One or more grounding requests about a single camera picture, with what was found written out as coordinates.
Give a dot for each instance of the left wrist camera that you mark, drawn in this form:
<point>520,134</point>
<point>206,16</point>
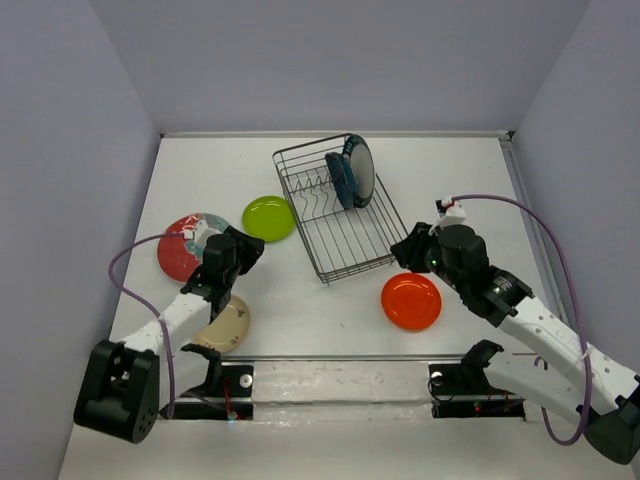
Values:
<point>196,236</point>

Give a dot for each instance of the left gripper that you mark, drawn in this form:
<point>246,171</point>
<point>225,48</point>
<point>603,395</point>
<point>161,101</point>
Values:
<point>249,247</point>

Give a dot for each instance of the dark blue shell plate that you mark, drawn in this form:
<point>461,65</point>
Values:
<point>342,179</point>

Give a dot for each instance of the red and teal plate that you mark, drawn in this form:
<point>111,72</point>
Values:
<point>172,256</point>

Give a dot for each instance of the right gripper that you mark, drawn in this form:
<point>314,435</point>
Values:
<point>409,250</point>

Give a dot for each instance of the lime green plate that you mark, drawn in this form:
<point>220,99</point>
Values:
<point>268,218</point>

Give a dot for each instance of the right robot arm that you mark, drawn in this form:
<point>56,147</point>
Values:
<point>582,385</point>

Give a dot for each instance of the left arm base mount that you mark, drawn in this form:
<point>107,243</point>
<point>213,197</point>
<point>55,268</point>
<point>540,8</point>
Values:
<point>228,399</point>

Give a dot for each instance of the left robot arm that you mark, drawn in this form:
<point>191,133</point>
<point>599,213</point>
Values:
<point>128,384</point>

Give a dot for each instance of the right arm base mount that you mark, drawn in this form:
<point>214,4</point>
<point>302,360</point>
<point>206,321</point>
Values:
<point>461,392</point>

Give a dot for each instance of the wire dish rack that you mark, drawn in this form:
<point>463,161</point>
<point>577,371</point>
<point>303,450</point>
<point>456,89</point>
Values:
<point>340,243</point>

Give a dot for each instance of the orange plate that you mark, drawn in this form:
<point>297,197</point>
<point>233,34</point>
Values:
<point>411,301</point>

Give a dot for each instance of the green rimmed white plate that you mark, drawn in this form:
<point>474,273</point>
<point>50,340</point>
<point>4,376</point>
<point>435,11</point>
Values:
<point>361,163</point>

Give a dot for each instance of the beige floral plate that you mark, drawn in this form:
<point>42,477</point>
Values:
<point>229,330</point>

